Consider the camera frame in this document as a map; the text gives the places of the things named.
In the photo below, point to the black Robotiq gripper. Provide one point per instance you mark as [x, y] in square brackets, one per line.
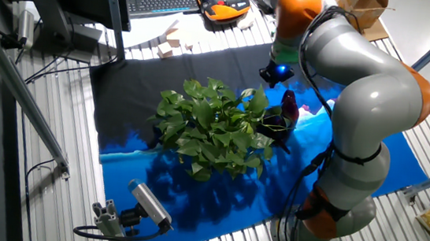
[277, 73]

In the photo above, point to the dark red watering can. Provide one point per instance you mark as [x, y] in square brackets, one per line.
[289, 106]

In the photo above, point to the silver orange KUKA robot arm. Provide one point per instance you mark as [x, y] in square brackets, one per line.
[362, 71]

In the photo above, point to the green pothos plant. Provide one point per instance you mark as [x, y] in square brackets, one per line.
[206, 127]

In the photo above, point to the white crumpled wad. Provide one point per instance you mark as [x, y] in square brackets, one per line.
[246, 21]

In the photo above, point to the orange black teach pendant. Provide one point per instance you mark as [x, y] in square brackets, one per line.
[222, 2]

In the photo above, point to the brown cardboard box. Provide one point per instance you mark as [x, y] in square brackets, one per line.
[362, 8]

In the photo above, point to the wooden wedge block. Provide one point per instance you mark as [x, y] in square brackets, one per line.
[173, 37]

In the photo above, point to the wooden cube block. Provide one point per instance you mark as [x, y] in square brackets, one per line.
[165, 50]

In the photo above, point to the black computer keyboard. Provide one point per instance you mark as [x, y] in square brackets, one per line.
[159, 2]

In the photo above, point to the silver metal cylinder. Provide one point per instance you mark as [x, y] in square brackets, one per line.
[26, 29]

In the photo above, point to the long grey metal bar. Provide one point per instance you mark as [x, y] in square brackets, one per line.
[16, 85]

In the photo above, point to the aluminium frame post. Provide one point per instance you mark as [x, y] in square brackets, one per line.
[114, 16]

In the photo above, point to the silver exterior camera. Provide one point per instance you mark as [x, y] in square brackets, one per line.
[149, 203]

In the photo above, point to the short aluminium profile mount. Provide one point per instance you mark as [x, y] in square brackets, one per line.
[110, 225]

